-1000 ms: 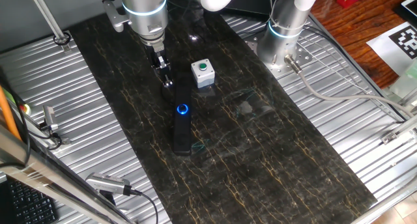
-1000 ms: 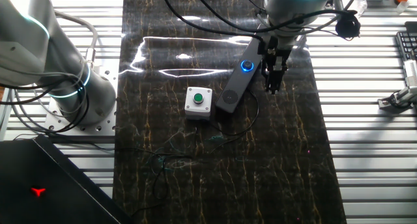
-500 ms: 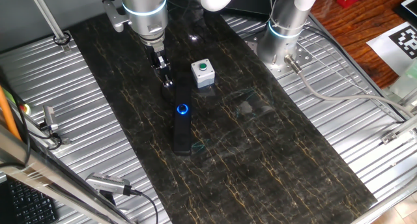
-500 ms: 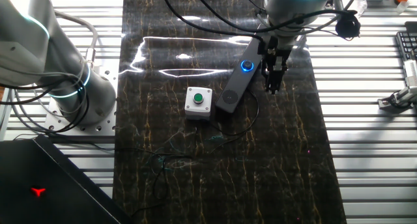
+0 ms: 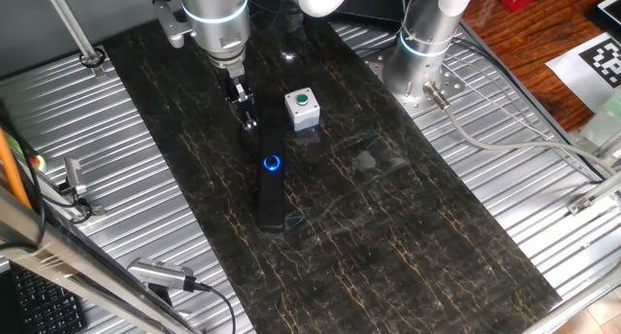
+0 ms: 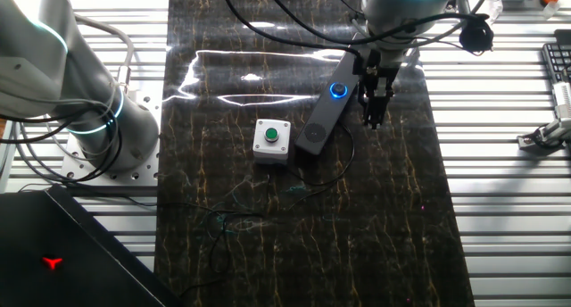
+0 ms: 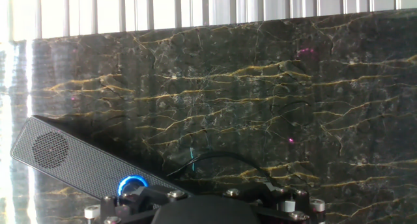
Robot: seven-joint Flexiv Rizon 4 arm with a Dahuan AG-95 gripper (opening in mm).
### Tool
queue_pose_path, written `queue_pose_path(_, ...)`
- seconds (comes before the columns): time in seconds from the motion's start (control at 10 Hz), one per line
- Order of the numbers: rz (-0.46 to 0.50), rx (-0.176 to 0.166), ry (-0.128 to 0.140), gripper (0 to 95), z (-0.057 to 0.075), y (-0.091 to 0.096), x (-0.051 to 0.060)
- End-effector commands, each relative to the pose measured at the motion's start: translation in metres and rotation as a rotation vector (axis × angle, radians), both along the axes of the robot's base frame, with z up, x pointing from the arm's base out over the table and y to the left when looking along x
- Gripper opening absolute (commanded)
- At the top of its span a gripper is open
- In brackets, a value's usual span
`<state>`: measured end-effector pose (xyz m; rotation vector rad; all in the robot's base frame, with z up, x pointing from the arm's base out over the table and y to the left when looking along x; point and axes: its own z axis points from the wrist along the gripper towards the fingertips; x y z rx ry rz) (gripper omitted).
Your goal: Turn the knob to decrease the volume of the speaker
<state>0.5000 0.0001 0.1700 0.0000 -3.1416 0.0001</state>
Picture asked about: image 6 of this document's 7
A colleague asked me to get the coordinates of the black base cable bundle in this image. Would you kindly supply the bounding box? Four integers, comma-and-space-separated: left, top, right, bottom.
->
0, 110, 124, 186

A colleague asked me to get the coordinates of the black laptop with red logo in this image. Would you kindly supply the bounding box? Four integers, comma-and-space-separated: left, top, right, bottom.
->
0, 184, 184, 307

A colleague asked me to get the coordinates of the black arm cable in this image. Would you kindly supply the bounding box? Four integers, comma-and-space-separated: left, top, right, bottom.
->
218, 0, 492, 58

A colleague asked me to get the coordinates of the grey box with green button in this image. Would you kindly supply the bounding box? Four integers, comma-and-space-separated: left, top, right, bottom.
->
252, 118, 292, 166

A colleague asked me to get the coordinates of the black keyboard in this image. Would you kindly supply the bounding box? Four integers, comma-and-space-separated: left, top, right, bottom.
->
541, 29, 571, 83

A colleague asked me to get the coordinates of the thin black speaker cable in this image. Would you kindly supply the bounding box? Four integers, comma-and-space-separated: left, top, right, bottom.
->
285, 119, 357, 210

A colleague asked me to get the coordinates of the silver ribbed camera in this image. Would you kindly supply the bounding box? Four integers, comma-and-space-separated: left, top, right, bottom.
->
551, 81, 571, 120

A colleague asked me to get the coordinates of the black speaker bar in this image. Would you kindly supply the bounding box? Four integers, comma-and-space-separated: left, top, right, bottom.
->
294, 46, 362, 156

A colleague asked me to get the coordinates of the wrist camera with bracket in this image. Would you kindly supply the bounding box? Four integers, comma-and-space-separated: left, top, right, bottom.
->
458, 12, 495, 57

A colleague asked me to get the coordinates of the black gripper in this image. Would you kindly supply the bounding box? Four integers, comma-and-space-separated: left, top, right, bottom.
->
352, 46, 401, 131

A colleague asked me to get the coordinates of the small camera on metal bracket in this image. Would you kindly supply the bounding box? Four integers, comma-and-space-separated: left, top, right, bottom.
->
517, 117, 571, 153

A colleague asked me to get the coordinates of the speaker knob with blue ring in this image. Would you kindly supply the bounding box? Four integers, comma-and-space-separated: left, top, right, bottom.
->
329, 80, 350, 100

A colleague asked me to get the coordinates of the clear plastic bag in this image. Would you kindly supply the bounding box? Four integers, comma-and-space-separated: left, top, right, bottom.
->
484, 0, 504, 25

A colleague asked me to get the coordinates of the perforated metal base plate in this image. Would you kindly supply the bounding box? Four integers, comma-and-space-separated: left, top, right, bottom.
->
60, 81, 161, 187

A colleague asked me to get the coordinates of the black marble pattern mat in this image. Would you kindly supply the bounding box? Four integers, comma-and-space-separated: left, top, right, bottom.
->
153, 0, 476, 307

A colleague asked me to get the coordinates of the grey base cable with connector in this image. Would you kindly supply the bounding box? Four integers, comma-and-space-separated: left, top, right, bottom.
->
73, 14, 135, 95

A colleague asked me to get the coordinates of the thin black button box cable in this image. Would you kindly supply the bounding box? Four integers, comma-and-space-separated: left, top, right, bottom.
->
153, 172, 273, 299

